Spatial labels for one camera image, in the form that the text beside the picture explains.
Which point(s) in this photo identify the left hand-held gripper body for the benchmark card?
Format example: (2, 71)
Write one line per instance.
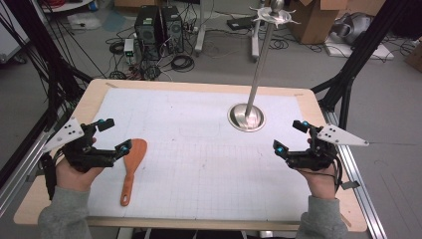
(84, 157)

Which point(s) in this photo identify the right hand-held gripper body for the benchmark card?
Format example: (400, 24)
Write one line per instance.
(315, 159)

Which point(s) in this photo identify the orange wooden spatula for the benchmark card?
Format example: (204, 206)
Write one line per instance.
(136, 154)

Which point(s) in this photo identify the metal utensil stand with hooks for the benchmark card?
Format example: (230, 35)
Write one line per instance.
(247, 119)

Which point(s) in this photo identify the person's left hand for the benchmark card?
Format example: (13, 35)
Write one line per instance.
(73, 179)

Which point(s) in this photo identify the person's right hand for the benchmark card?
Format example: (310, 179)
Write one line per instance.
(320, 184)

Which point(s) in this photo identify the white grid mat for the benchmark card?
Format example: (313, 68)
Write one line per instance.
(199, 159)

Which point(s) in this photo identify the small white electronic box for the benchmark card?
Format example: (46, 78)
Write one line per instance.
(129, 49)

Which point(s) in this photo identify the black computer tower green sticker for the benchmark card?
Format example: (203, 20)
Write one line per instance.
(147, 33)

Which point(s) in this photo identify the large cardboard box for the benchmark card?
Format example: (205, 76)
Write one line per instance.
(315, 23)

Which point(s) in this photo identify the white flat board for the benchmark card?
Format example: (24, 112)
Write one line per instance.
(381, 53)

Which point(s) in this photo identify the grey bag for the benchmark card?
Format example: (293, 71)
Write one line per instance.
(353, 28)

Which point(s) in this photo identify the black flat device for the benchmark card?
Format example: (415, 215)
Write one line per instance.
(240, 22)

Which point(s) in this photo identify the round white table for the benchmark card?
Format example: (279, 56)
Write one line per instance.
(66, 6)

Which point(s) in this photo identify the open cardboard box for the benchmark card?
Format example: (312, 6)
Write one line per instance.
(132, 2)

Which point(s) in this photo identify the white power strip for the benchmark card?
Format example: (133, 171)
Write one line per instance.
(192, 29)

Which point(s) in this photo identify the white standing desk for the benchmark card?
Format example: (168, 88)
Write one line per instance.
(200, 33)

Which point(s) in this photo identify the small cardboard box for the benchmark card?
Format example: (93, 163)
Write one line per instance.
(415, 58)

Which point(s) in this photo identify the aluminium rail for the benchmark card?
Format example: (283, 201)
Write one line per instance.
(360, 199)
(20, 176)

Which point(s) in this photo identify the black frame struts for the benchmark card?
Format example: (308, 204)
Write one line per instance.
(361, 46)
(36, 49)

